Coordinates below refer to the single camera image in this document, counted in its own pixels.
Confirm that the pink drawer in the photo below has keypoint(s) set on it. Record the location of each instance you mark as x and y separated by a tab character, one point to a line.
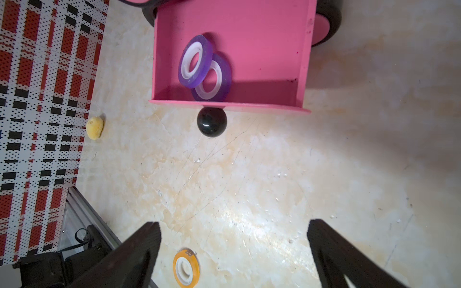
267	44

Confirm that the purple tape roll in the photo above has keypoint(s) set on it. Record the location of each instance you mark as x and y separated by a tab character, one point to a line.
223	72
195	61

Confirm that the small yellow object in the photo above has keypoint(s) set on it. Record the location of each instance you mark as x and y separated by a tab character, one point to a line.
94	127

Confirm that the orange tape roll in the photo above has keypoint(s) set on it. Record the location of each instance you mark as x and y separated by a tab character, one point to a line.
186	268

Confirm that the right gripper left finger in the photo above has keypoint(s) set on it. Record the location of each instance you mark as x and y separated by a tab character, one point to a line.
130	265

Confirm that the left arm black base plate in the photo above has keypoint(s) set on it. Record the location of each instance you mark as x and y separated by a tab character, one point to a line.
61	268

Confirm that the black drawer cabinet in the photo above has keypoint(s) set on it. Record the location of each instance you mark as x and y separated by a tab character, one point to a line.
327	20

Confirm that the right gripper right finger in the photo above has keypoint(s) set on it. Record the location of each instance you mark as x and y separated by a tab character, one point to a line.
337	261

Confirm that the aluminium mounting rail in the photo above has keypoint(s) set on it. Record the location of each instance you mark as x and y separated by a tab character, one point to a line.
80	214

